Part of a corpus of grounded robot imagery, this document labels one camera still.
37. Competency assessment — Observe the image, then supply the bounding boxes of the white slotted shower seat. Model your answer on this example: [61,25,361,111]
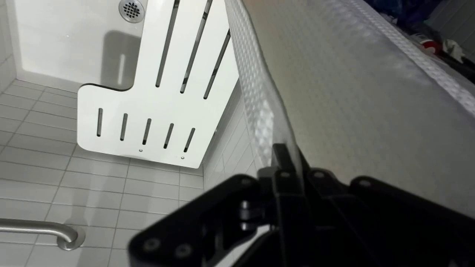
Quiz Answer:
[76,0,242,171]

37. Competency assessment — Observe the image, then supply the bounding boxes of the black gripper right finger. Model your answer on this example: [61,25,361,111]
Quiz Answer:
[295,150,319,200]

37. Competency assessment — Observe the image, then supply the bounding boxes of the blue bag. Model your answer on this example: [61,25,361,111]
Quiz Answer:
[362,0,442,31]

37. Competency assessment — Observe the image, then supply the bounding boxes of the chrome grab bar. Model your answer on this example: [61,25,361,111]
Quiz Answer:
[0,217,86,252]

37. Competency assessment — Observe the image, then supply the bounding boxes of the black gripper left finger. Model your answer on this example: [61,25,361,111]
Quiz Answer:
[270,142,298,200]

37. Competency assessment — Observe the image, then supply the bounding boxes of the white shower curtain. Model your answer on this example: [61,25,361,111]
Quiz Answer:
[202,0,475,220]

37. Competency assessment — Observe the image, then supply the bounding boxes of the white shower base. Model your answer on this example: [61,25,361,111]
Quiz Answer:
[13,0,150,92]

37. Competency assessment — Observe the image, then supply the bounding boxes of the round metal drain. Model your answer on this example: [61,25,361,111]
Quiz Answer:
[117,0,147,25]

